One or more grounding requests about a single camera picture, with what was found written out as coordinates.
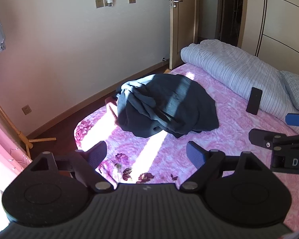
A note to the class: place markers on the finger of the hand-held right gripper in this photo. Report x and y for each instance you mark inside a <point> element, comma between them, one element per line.
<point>297,119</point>
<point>261,138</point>

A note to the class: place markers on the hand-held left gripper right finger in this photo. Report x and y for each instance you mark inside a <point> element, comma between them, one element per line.
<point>194,154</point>

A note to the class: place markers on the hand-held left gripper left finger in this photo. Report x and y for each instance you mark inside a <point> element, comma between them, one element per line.
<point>98,153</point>

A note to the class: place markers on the dark blue garment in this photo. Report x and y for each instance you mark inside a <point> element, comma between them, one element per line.
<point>149,104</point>

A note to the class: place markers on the blue checkered pillow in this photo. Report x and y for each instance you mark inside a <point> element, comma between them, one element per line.
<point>297,89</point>

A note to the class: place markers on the black phone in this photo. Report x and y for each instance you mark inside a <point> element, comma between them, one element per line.
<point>254,100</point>

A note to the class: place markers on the pink floral bed sheet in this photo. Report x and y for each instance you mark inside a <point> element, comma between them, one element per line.
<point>226,119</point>

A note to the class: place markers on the wooden rack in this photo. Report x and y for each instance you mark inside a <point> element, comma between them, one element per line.
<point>39,140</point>

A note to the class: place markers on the grey striped quilt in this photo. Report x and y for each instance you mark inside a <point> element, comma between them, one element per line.
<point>229,67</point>

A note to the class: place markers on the white wardrobe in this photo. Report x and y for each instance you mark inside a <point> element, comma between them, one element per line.
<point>284,29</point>

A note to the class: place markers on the pink curtain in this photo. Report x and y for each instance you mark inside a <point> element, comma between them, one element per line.
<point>2,154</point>

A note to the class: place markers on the dark wooden door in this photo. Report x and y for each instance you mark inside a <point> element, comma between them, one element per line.
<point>233,12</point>

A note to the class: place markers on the light wooden door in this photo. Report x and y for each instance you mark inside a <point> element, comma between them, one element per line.
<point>183,29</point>

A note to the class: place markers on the white plug-in device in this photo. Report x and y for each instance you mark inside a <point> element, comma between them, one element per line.
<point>108,1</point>

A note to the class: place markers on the gold wall socket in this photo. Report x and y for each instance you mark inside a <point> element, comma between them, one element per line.
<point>26,109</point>

